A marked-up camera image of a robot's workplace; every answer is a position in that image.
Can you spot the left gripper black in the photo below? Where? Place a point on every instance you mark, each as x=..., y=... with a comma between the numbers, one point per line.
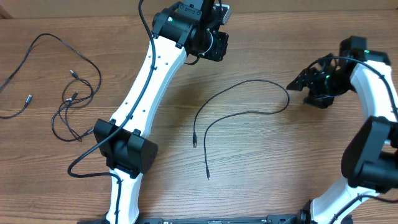
x=218, y=54

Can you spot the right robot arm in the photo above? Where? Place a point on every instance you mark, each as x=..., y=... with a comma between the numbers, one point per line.
x=367, y=171

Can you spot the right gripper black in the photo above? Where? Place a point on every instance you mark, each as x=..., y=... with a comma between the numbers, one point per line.
x=307, y=78

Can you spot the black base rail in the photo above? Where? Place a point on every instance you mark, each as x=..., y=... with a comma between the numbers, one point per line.
x=270, y=219

